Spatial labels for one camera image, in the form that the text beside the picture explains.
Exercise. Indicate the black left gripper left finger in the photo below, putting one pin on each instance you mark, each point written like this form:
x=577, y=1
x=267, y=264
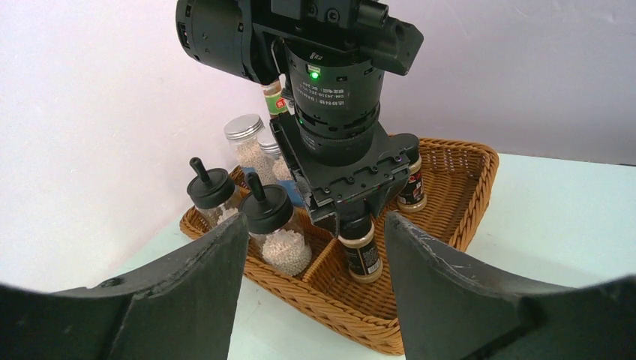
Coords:
x=179, y=306

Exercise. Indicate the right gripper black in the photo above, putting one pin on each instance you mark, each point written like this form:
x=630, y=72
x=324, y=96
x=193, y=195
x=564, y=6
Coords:
x=342, y=185

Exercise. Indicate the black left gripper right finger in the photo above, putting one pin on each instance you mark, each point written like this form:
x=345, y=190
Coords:
x=458, y=307

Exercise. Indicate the blue-label silver-lid jar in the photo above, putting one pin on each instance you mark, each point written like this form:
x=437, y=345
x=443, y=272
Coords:
x=280, y=170
x=242, y=134

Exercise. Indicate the black-spout-lid jar white beads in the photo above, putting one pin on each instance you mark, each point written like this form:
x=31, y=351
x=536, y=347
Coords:
x=275, y=227

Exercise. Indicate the small black-lid spice jar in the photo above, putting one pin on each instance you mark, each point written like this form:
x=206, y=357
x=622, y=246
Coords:
x=412, y=198

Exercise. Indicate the yellow-cap sauce bottle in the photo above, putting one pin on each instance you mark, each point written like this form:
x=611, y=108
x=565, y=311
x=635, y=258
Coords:
x=274, y=101

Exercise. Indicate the large black-lid jar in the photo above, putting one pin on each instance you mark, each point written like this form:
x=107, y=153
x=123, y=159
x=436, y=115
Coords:
x=213, y=193

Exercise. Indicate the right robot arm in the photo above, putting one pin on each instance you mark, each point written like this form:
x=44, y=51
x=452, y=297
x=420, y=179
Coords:
x=334, y=56

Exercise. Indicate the wicker divided basket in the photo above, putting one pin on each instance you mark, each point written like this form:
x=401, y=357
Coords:
x=458, y=179

